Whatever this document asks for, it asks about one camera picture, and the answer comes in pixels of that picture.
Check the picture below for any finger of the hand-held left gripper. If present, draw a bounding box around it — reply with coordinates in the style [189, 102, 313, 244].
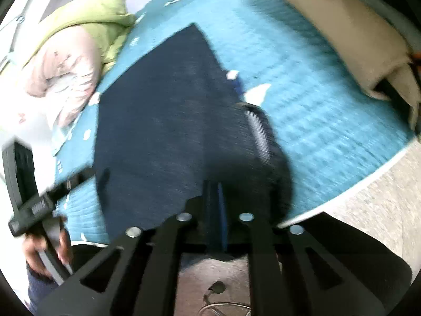
[2, 140, 38, 218]
[49, 168, 97, 202]

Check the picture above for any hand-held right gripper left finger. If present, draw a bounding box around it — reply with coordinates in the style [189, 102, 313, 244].
[36, 179, 228, 316]

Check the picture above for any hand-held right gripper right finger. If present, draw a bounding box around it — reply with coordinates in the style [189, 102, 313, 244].
[230, 212, 413, 316]

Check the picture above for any dark denim jacket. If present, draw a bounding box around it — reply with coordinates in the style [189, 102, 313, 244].
[93, 23, 295, 239]

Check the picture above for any person's left forearm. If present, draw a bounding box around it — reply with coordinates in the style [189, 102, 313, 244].
[26, 266, 66, 316]

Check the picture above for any person's left hand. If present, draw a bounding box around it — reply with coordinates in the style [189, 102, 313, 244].
[24, 215, 73, 279]

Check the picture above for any light blue pillow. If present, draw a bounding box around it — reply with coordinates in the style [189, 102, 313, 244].
[51, 118, 83, 156]

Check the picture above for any pink quilt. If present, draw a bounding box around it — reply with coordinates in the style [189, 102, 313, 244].
[23, 26, 102, 129]

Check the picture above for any green quilt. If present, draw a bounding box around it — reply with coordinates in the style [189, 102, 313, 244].
[31, 0, 137, 73]

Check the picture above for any grey cable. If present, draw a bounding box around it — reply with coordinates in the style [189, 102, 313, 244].
[197, 281, 250, 316]

